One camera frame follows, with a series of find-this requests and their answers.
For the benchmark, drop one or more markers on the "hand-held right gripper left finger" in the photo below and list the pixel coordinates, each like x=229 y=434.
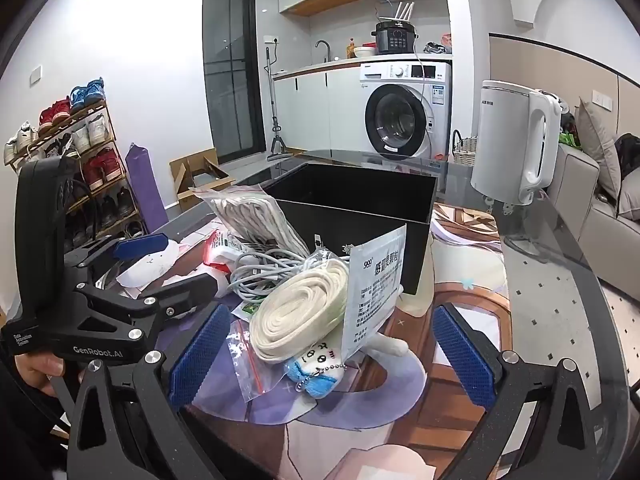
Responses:
x=200 y=355

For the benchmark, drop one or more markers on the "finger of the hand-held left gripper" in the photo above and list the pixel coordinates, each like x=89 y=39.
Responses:
x=142 y=246
x=195 y=287

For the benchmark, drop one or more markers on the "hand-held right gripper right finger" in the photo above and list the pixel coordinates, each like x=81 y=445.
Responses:
x=462 y=360

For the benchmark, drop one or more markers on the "red and white packet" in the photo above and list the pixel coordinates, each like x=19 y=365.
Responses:
x=220 y=255

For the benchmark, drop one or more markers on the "black cardboard box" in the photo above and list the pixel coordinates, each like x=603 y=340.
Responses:
x=350 y=240

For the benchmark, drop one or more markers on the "person's left hand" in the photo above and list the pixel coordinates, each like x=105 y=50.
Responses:
x=40 y=366

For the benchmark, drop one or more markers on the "white plush toy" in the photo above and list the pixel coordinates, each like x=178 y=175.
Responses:
x=150 y=267

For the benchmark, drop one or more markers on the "clear zip bag red stripe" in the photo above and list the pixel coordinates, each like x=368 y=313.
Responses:
x=240 y=360

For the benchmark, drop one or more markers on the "green sachet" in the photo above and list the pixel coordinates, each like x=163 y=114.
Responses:
x=248 y=311

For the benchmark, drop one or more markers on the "purple yoga mat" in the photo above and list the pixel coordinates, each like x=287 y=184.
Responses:
x=145 y=185

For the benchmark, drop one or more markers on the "open brown cardboard box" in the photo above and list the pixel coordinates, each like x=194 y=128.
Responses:
x=182 y=170

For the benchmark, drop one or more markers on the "shoe rack with shoes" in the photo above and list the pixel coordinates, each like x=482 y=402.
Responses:
x=97 y=165

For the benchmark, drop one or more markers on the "white medicine sachet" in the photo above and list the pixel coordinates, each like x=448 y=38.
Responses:
x=375 y=285

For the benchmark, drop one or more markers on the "wooden shoe rack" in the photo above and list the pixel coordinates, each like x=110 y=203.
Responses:
x=107 y=135

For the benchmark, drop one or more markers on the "mop with metal pole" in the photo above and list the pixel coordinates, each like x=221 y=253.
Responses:
x=274 y=110

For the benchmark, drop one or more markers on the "grey sofa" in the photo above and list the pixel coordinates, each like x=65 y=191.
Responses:
x=610 y=240

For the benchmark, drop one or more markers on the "dark glass door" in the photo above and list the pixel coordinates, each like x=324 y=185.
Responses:
x=232 y=70

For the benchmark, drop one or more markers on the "wicker basket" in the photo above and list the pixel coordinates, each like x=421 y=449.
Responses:
x=465 y=150

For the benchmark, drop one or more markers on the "white lower cabinets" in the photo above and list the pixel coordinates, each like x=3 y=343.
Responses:
x=310 y=110

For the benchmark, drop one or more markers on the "white electric kettle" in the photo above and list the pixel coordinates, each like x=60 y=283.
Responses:
x=500 y=145

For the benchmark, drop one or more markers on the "white washing machine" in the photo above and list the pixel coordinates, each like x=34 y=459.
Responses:
x=400 y=115

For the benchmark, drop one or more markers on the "beige pillow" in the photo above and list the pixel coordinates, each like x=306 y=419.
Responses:
x=597 y=145

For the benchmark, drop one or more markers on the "kitchen faucet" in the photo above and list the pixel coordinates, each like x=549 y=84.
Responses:
x=327 y=50

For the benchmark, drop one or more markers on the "small bottle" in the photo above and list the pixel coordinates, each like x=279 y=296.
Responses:
x=351 y=50

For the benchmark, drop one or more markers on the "white bowl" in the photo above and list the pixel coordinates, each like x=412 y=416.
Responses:
x=364 y=52

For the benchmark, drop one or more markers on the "crumpled cloth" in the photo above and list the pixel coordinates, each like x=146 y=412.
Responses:
x=437 y=48

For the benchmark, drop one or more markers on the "black pressure cooker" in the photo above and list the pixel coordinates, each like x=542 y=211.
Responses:
x=396 y=39

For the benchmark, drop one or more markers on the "white router with antennas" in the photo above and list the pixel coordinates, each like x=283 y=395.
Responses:
x=402 y=14

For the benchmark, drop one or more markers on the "white wall switch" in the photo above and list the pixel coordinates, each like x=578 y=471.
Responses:
x=602 y=100
x=35 y=75

